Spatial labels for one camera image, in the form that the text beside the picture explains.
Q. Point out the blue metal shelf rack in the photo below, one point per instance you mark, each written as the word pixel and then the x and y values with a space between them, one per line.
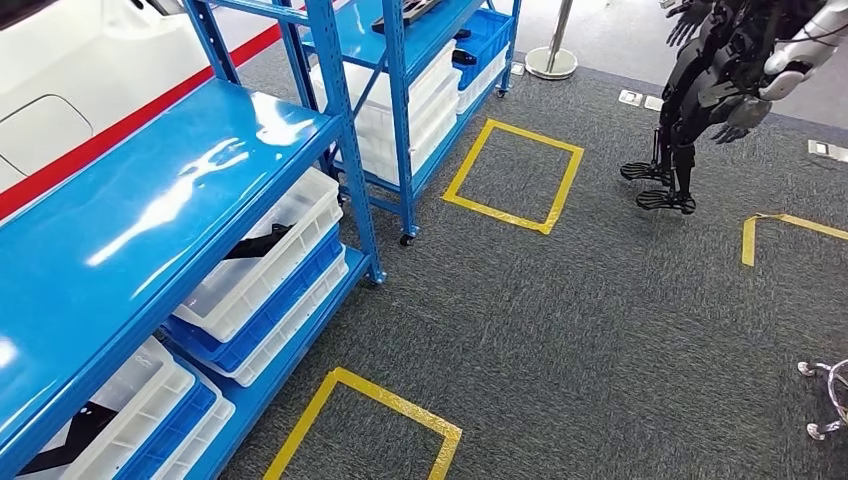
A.
pixel 132 199
pixel 399 132

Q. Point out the blue plastic crate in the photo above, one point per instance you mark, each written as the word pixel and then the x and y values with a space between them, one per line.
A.
pixel 265 324
pixel 172 430
pixel 490 40

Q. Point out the white floor plate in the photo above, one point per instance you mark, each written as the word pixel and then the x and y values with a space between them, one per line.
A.
pixel 825 149

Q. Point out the black plastic part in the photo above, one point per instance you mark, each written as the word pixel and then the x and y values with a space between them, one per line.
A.
pixel 464 58
pixel 255 245
pixel 73 437
pixel 414 10

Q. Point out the chrome stanchion post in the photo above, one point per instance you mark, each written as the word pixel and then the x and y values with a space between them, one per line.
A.
pixel 551 63

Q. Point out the grey floor socket plate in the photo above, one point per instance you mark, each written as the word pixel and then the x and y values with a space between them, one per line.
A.
pixel 630 98
pixel 517 69
pixel 654 102

